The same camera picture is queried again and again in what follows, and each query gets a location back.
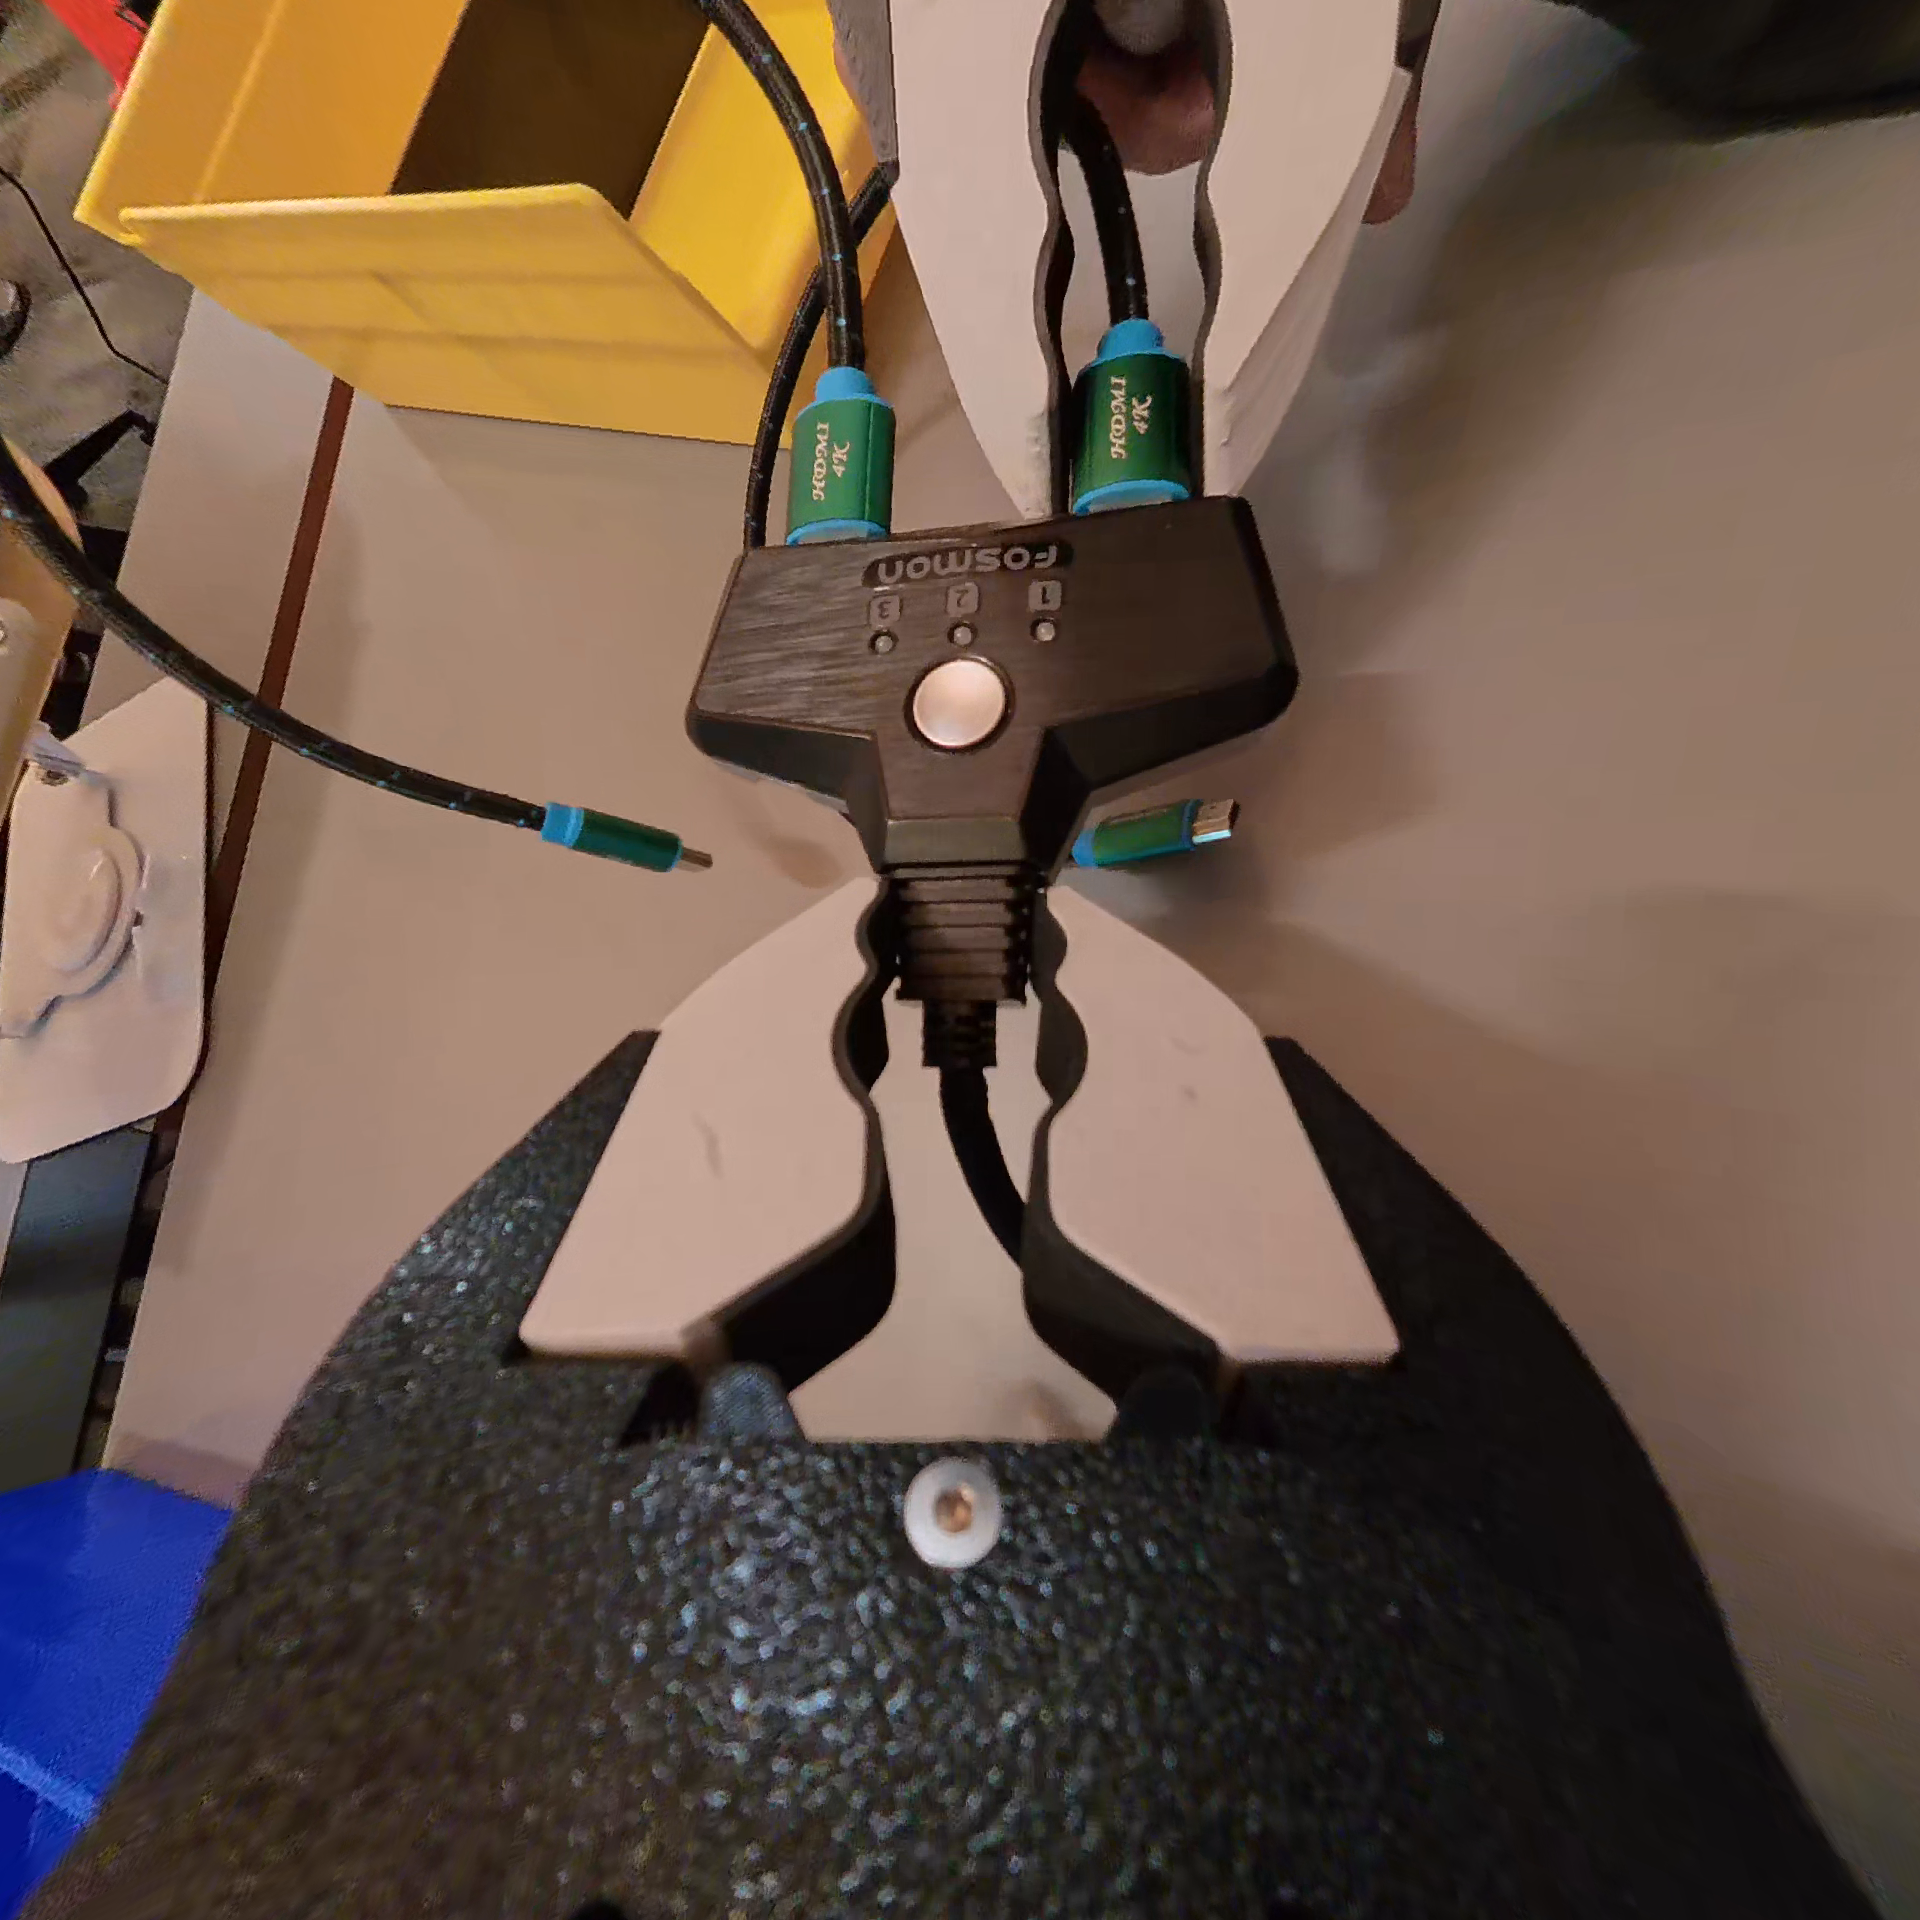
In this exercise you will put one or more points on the white plastic plate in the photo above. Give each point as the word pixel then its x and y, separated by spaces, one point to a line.
pixel 121 931

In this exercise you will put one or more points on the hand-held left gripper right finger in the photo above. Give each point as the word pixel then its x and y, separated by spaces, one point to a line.
pixel 1215 1184

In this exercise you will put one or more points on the black bin divider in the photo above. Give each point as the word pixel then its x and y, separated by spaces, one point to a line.
pixel 525 104

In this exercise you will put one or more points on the person's right hand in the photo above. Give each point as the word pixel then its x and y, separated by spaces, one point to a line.
pixel 1148 120

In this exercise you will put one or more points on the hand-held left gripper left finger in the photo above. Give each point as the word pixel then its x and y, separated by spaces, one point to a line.
pixel 720 1170

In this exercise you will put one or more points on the yellow plastic bin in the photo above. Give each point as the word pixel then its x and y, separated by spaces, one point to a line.
pixel 451 300

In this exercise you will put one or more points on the black video switch box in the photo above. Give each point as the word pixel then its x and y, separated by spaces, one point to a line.
pixel 990 631

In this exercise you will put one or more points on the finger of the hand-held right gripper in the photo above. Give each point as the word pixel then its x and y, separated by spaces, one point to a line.
pixel 974 180
pixel 1305 151

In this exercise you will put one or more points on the blue plastic bin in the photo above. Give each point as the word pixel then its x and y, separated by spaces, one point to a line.
pixel 91 1650

